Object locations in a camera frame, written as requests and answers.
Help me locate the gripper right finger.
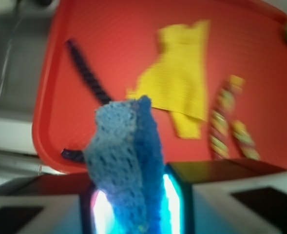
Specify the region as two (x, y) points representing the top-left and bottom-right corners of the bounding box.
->
(164, 159), (287, 234)

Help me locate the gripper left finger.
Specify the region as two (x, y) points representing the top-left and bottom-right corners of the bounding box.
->
(0, 175), (114, 234)

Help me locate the blue sponge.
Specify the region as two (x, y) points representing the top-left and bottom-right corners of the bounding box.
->
(84, 96), (165, 234)

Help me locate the red plastic tray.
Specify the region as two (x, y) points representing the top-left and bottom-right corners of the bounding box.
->
(33, 0), (287, 173)

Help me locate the yellow cloth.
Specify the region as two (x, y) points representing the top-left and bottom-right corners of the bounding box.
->
(126, 20), (210, 139)

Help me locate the grey sink basin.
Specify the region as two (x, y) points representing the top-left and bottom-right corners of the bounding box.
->
(0, 0), (59, 155)

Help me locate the dark blue rope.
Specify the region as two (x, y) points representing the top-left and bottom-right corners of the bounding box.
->
(61, 39), (115, 163)

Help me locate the multicolour rope toy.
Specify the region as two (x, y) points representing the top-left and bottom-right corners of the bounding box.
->
(209, 75), (260, 160)

